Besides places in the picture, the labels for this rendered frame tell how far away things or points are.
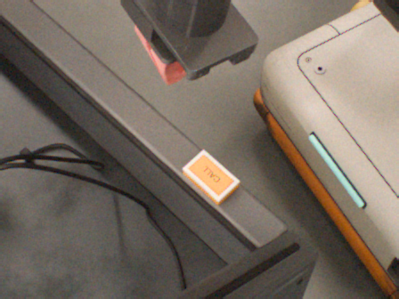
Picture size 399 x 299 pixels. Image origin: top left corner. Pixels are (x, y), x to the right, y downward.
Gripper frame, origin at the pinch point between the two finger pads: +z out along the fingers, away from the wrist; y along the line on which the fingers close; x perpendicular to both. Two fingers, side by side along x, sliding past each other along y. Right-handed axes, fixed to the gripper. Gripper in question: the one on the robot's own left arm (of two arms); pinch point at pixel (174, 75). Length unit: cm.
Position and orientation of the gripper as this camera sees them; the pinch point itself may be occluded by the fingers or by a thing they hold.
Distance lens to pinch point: 66.9
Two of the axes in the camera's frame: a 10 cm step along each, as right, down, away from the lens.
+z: -1.6, 4.8, 8.6
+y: 5.4, 7.7, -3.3
